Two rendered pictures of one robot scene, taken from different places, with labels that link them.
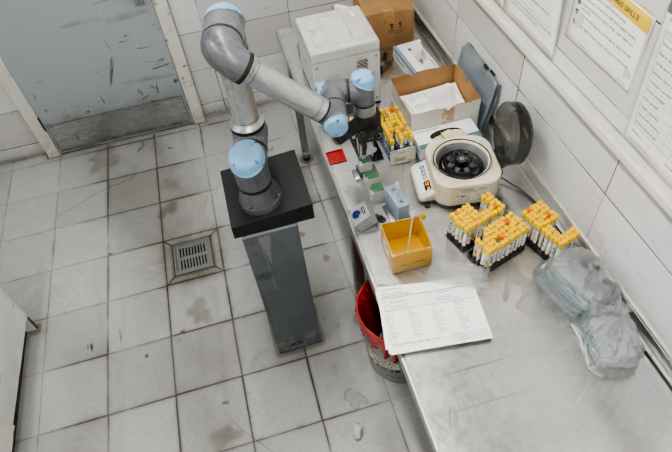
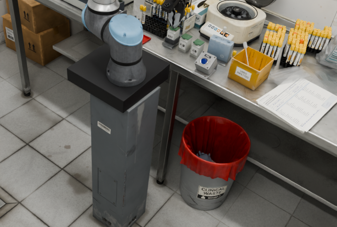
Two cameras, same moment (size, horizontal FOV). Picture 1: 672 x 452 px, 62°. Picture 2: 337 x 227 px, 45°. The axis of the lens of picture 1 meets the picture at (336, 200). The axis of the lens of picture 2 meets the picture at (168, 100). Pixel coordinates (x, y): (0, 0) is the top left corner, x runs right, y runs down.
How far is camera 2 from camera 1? 1.25 m
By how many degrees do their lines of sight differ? 35
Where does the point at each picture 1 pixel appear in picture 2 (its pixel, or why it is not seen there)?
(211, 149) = not seen: outside the picture
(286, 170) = not seen: hidden behind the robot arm
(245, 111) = not seen: outside the picture
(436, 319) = (305, 102)
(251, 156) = (135, 24)
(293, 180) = not seen: hidden behind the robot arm
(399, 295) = (273, 99)
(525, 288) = (323, 70)
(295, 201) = (155, 66)
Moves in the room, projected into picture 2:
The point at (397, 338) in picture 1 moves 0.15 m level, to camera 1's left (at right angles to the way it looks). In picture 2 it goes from (299, 121) to (277, 139)
